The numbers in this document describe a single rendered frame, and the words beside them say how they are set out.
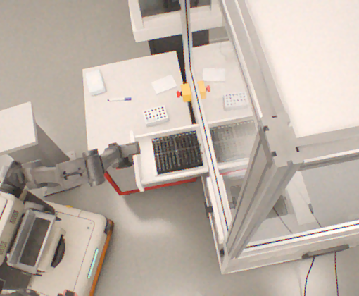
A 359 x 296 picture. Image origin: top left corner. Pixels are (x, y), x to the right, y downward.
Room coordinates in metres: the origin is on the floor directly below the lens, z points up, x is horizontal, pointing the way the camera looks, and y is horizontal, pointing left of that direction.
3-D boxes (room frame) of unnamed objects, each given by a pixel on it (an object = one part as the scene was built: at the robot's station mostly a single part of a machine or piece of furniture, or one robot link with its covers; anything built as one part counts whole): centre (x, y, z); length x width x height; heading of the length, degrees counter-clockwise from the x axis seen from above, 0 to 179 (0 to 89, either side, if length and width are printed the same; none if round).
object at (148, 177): (0.70, -0.01, 0.86); 0.40 x 0.26 x 0.06; 90
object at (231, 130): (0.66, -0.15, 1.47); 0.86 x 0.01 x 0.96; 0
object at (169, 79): (1.18, 0.00, 0.77); 0.13 x 0.09 x 0.02; 103
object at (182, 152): (0.70, 0.00, 0.87); 0.22 x 0.18 x 0.06; 90
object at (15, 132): (1.11, 0.92, 0.38); 0.30 x 0.30 x 0.76; 6
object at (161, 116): (0.98, 0.08, 0.78); 0.12 x 0.08 x 0.04; 95
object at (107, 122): (1.11, 0.18, 0.38); 0.62 x 0.58 x 0.76; 0
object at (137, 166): (0.70, 0.20, 0.87); 0.29 x 0.02 x 0.11; 0
